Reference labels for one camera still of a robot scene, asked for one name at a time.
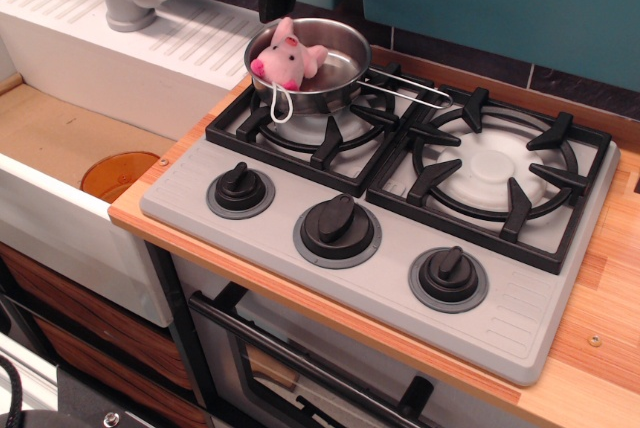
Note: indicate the pink stuffed pig toy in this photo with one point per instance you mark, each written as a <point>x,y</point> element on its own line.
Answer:
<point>285,64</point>

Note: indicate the stainless steel pan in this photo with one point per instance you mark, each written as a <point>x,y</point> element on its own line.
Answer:
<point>342,76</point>

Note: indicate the black left burner grate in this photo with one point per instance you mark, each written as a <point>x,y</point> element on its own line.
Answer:
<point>342,150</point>

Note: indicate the black burner grate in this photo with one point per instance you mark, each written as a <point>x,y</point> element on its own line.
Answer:
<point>518,183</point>
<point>342,150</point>

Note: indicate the black left stove knob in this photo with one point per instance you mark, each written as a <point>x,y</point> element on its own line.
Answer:
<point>240,193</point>

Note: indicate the black stove knob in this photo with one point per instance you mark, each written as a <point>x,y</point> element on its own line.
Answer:
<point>337,234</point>
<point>240,193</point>
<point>448,280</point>

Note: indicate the orange plastic bowl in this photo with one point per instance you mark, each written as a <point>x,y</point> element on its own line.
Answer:
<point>109,178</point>

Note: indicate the black middle stove knob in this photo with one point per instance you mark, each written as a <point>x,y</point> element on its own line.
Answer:
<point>337,234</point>

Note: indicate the grey toy stove top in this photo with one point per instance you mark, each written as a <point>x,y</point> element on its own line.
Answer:
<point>509,333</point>

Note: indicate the black right burner grate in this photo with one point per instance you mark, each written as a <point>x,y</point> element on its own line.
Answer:
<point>518,183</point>

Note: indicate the black right stove knob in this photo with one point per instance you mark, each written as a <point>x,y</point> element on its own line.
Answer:
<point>448,280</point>

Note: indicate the toy oven door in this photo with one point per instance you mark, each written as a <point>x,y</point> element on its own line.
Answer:
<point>281,397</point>

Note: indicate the wooden drawer fronts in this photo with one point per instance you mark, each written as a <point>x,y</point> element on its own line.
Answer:
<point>120,353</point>

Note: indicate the black oven door handle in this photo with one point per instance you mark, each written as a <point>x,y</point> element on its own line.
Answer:
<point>222,311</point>

